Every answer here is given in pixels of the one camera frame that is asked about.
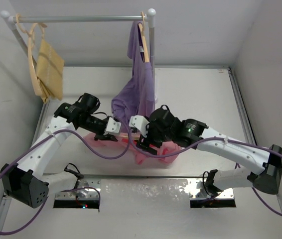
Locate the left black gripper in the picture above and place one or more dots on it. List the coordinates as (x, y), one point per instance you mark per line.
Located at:
(101, 136)

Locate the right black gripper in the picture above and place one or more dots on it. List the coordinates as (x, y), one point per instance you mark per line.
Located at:
(145, 142)

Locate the beige hanger for pink shirt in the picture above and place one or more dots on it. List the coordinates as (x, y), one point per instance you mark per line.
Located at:
(124, 137)

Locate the purple t shirt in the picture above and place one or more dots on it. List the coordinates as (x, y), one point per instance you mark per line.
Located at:
(137, 96)

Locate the beige hanger with purple shirt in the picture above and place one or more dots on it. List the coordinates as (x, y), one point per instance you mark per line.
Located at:
(141, 27)

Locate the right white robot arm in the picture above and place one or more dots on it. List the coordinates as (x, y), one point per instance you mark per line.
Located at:
(260, 168)

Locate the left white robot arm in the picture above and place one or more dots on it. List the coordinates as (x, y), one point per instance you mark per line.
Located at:
(26, 182)

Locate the beige hanger with yellow cloth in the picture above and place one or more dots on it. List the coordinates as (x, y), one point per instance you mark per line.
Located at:
(30, 44)

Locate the yellow folded cloth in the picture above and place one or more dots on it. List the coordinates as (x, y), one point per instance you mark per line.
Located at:
(49, 71)

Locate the white clothes rack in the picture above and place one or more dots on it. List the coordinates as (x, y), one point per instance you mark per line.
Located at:
(149, 19)

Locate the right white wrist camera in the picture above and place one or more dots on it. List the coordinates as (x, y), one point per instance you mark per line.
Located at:
(140, 123)

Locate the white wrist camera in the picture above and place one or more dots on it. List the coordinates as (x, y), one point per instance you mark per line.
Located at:
(140, 123)
(113, 127)

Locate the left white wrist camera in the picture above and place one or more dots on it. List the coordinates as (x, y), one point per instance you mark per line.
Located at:
(113, 127)

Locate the metal base plate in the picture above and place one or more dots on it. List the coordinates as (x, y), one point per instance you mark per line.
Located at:
(137, 194)

